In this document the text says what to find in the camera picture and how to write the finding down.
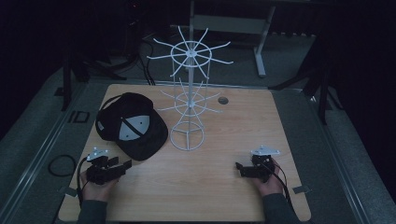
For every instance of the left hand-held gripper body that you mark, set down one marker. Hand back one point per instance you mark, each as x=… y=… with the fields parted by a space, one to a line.
x=101 y=174

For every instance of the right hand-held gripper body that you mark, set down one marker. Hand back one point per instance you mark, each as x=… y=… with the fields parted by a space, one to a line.
x=260 y=168

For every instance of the person's left hand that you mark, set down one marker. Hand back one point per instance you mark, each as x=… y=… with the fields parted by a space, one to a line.
x=98 y=190

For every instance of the person's right hand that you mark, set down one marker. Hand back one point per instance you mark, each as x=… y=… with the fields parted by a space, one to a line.
x=271 y=186

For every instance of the grey tape strip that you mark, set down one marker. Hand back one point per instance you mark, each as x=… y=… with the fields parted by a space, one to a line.
x=67 y=191
x=301 y=189

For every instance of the black and grey cap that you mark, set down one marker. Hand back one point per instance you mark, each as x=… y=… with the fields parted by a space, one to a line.
x=132 y=126

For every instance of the black metal stand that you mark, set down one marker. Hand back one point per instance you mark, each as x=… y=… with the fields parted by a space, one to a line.
x=66 y=84
x=322 y=93

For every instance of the grey metal desk frame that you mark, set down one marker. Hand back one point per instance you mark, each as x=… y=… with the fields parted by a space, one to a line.
x=229 y=24

